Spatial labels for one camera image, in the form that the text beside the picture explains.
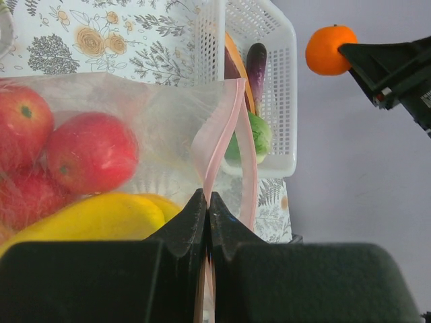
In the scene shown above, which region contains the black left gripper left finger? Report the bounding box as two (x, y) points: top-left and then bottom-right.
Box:
(1, 190), (206, 322)

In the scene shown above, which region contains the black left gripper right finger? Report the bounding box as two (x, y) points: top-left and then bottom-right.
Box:
(209, 193), (420, 322)

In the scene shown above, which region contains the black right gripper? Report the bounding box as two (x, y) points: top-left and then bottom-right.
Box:
(339, 37), (430, 137)

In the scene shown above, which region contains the orange fruit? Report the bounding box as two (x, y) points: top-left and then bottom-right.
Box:
(305, 25), (358, 76)

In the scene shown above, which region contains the yellow banana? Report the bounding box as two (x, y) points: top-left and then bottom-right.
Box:
(1, 192), (181, 255)

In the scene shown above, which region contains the purple eggplant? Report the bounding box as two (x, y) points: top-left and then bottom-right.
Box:
(246, 43), (267, 116)

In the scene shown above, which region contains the clear zip top bag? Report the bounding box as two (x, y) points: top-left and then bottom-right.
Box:
(0, 73), (259, 256)

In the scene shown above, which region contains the red apple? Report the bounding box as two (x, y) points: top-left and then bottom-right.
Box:
(46, 112), (139, 194)
(1, 85), (54, 172)
(1, 164), (78, 231)

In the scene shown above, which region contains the white perforated plastic basket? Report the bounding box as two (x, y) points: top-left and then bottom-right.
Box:
(193, 1), (298, 178)

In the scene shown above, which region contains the green lettuce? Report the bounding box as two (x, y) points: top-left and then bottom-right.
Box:
(224, 111), (273, 165)

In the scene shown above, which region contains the red brown sweet potato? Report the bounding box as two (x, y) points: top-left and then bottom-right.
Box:
(224, 32), (256, 114)

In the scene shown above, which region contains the floral patterned tablecloth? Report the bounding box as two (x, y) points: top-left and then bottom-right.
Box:
(1, 1), (292, 243)

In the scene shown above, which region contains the leaf patterned square tray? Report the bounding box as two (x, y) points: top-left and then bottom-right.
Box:
(0, 0), (17, 59)

